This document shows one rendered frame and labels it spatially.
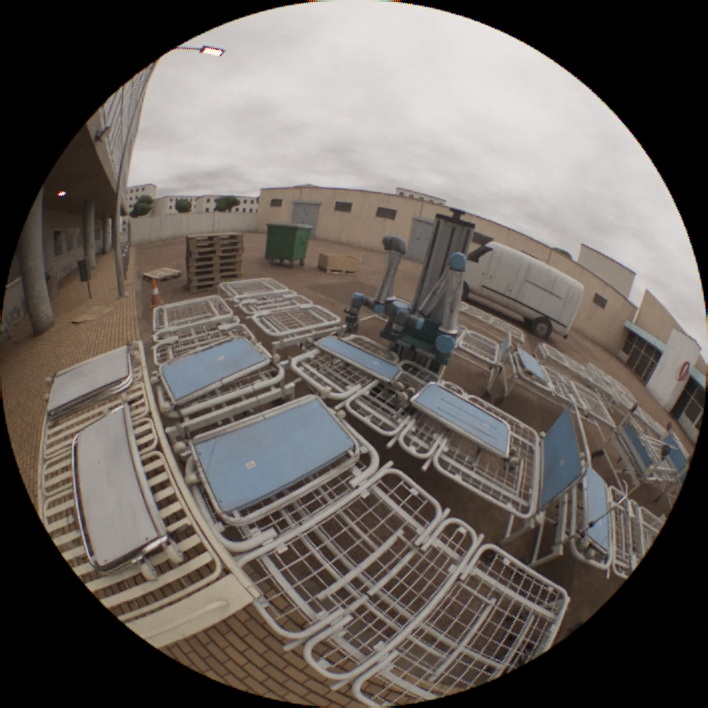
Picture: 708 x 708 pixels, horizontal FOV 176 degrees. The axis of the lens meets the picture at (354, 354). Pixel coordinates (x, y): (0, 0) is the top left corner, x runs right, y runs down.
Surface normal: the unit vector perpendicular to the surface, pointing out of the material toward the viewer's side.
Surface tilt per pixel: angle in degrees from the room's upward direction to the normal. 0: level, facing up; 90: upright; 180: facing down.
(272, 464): 8
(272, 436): 8
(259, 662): 0
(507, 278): 88
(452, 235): 90
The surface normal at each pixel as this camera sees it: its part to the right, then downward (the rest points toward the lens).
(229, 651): 0.18, -0.85
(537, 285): -0.51, 0.32
